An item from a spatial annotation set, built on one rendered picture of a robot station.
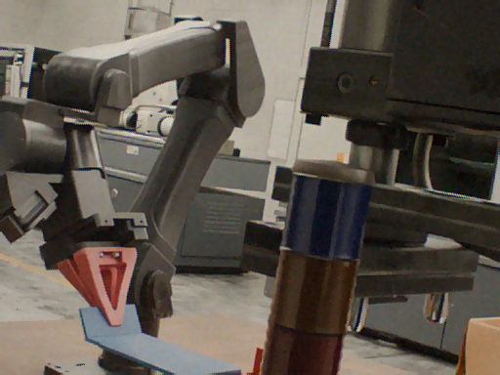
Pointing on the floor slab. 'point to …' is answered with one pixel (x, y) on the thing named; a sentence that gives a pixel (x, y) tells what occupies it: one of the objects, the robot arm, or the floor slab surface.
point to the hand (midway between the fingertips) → (111, 318)
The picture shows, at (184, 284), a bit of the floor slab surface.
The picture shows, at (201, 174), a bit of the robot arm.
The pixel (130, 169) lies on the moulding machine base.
